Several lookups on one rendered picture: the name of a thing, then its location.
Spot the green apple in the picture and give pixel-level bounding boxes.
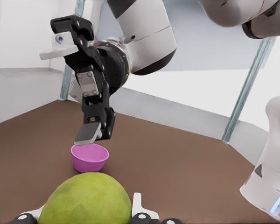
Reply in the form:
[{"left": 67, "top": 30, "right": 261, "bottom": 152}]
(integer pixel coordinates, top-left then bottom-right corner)
[{"left": 38, "top": 172, "right": 133, "bottom": 224}]

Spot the silver frame post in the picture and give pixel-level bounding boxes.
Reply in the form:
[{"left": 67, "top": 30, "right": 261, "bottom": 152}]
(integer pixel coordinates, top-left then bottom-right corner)
[
  {"left": 59, "top": 0, "right": 85, "bottom": 101},
  {"left": 221, "top": 36, "right": 276, "bottom": 143}
]

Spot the pink bowl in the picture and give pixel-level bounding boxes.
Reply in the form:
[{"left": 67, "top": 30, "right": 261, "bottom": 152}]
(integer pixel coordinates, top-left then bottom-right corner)
[{"left": 70, "top": 143, "right": 110, "bottom": 173}]

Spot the pale left gripper left finger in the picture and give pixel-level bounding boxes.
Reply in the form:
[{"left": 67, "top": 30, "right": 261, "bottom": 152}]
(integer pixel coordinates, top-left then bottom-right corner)
[{"left": 10, "top": 203, "right": 45, "bottom": 224}]

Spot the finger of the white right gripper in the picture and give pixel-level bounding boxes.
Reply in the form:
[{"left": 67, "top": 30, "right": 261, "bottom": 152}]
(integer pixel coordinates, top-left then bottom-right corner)
[{"left": 39, "top": 31, "right": 79, "bottom": 60}]

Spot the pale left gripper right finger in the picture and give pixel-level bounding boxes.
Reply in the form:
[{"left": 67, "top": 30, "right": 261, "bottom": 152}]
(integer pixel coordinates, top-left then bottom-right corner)
[{"left": 130, "top": 192, "right": 160, "bottom": 224}]

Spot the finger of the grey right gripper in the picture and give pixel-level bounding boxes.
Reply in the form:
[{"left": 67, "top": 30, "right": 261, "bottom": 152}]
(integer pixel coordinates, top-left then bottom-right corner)
[{"left": 73, "top": 122, "right": 102, "bottom": 146}]

